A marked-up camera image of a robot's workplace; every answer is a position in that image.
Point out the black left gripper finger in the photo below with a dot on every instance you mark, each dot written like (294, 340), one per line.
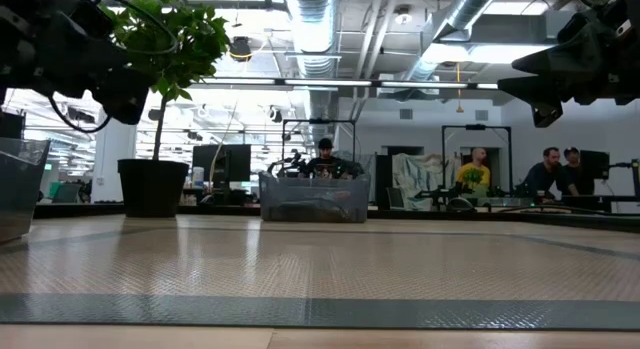
(125, 91)

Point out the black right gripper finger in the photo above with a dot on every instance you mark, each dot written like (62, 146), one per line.
(540, 96)
(560, 56)

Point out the background black robot arm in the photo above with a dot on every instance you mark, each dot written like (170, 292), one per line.
(440, 194)
(290, 164)
(350, 169)

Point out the white linear ceiling light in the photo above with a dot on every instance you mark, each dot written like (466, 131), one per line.
(327, 82)
(424, 84)
(237, 81)
(487, 86)

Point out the white round pillar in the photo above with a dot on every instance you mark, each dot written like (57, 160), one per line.
(114, 159)

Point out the person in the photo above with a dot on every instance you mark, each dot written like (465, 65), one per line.
(326, 164)
(542, 176)
(577, 176)
(477, 159)

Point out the yellow hanging pendant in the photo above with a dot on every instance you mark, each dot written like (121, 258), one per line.
(459, 106)

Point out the green leafy potted tree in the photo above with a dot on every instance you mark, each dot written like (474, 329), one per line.
(195, 39)

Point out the small black monitor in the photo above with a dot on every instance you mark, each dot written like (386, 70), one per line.
(597, 164)

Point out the black box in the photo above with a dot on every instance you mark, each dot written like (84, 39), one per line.
(12, 125)

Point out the black plant pot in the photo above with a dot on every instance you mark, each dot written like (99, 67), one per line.
(152, 189)

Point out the small green plant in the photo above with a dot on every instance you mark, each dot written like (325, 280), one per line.
(473, 177)

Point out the white cup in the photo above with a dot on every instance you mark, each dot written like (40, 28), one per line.
(198, 178)

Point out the black computer monitor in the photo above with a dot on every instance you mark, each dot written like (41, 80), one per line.
(215, 161)

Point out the teal chair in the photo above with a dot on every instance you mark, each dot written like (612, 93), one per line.
(67, 193)

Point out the black background table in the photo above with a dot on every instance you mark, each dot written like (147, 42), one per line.
(600, 199)

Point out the black ceiling spot lamp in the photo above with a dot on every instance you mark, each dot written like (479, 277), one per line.
(240, 49)

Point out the translucent grey plastic bin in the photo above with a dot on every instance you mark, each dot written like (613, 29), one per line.
(20, 189)

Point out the white green draped cloth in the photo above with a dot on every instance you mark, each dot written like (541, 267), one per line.
(415, 176)

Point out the grey wall vent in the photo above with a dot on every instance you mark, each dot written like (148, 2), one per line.
(406, 114)
(481, 115)

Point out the black metal rig frame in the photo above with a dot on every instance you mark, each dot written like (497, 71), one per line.
(475, 127)
(320, 121)

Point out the silver ventilation duct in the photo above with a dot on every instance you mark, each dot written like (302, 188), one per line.
(465, 9)
(315, 39)

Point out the black table edge rail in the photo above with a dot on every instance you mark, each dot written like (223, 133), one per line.
(90, 209)

